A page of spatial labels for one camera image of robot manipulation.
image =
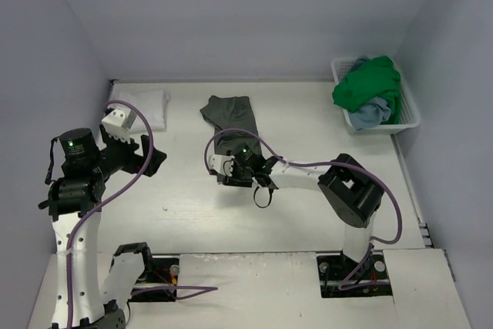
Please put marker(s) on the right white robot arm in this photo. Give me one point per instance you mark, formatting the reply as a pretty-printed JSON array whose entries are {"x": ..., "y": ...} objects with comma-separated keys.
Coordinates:
[{"x": 353, "y": 196}]

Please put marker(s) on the blue t shirt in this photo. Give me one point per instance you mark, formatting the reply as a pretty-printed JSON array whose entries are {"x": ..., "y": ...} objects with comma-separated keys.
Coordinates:
[{"x": 373, "y": 113}]

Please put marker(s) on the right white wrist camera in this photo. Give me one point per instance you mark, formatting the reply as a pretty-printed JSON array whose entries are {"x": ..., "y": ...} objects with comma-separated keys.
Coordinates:
[{"x": 221, "y": 164}]

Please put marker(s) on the white t shirt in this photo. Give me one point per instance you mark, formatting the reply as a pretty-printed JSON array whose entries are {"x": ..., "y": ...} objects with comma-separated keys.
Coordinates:
[{"x": 152, "y": 104}]

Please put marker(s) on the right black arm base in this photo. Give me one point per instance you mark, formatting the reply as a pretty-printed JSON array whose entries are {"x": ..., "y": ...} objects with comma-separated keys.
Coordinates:
[{"x": 371, "y": 280}]

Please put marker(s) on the grey green t shirt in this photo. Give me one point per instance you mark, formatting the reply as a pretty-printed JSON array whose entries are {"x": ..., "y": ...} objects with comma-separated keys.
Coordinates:
[{"x": 227, "y": 114}]

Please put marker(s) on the white laundry basket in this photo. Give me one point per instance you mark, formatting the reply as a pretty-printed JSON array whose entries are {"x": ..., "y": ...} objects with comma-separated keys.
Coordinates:
[{"x": 409, "y": 116}]

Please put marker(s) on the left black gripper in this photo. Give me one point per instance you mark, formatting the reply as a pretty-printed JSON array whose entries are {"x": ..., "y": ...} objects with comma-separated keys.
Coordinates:
[{"x": 142, "y": 152}]

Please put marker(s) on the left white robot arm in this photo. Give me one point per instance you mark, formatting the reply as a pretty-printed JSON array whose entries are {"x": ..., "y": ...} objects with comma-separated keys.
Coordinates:
[{"x": 81, "y": 300}]

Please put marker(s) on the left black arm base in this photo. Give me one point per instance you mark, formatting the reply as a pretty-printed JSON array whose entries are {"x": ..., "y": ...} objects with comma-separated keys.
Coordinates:
[{"x": 158, "y": 271}]

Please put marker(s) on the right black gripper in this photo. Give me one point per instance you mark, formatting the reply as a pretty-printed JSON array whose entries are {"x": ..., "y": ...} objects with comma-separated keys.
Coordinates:
[{"x": 239, "y": 179}]

